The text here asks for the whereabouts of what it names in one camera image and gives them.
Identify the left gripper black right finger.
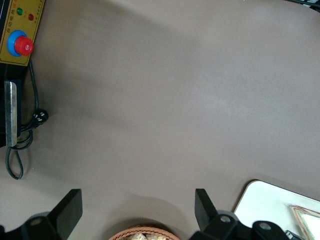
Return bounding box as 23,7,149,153
189,188,253,240

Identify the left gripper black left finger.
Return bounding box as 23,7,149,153
0,188,83,240

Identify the triangle sandwich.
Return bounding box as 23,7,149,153
289,204,320,239

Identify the cream plastic tray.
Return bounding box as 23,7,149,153
233,179,320,240

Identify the clear bag of crackers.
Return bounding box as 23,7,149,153
146,232,166,240
127,232,147,240

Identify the round wicker snack basket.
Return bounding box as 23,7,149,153
108,225,181,240

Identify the yellow panel control box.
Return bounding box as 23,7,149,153
0,0,46,149

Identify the black power cable with plug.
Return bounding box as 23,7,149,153
5,60,50,181

